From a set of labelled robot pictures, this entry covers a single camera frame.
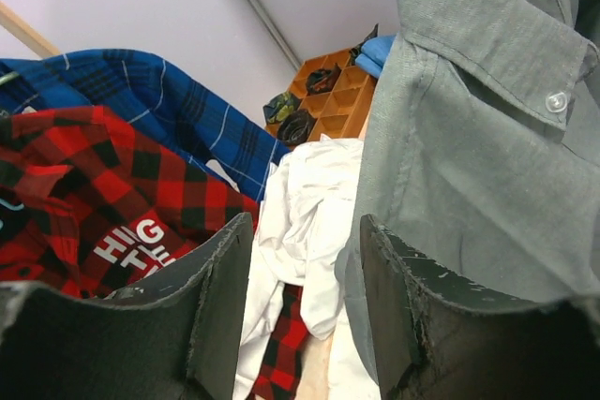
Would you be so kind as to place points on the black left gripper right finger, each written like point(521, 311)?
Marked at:
point(439, 335)

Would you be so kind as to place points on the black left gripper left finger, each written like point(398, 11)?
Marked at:
point(173, 335)

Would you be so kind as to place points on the grey button shirt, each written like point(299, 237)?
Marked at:
point(482, 150)

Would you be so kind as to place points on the red black plaid shirt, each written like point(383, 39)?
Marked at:
point(104, 206)

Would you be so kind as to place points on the white shirt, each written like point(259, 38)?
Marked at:
point(292, 294)

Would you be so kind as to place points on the teal hanger in red shirt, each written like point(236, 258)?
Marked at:
point(12, 214)

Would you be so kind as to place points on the blue plaid shirt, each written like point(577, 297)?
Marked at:
point(157, 98)

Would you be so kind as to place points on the mint hanger in blue shirt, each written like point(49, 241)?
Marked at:
point(8, 77)

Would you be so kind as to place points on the rolled green blue tie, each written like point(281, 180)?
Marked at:
point(280, 107)

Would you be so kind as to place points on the wooden compartment tray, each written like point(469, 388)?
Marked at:
point(343, 111)

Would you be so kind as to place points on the rolled black orange tie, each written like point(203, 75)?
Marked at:
point(322, 80)

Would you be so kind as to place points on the light blue pikachu cloth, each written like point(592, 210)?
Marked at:
point(373, 55)

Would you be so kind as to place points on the wooden clothes rack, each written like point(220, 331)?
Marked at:
point(26, 34)

